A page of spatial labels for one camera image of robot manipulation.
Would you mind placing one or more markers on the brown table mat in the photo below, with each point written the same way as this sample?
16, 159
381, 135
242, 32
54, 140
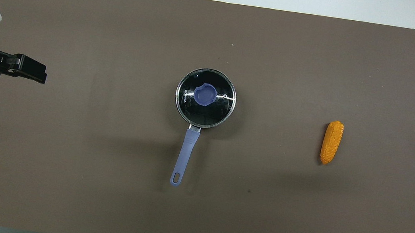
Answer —
102, 183

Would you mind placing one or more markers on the orange corn cob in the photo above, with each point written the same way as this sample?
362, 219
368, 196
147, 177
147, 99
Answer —
332, 143

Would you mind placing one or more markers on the glass lid purple knob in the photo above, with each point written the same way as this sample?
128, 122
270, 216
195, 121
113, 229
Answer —
205, 94

